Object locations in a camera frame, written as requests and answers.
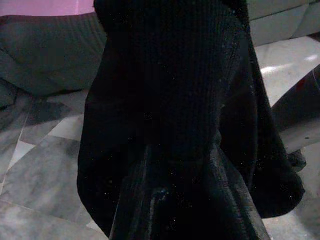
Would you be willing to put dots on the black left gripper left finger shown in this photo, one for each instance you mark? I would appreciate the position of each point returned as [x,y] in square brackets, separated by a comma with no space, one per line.
[150,200]

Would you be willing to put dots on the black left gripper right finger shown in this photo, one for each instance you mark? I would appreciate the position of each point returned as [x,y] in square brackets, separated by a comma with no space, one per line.
[220,205]

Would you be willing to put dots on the black ribbed knit garment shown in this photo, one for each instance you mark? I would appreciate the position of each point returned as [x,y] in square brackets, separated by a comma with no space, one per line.
[175,75]

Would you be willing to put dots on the grey green sofa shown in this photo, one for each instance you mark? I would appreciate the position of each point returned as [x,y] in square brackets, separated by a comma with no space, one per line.
[50,50]

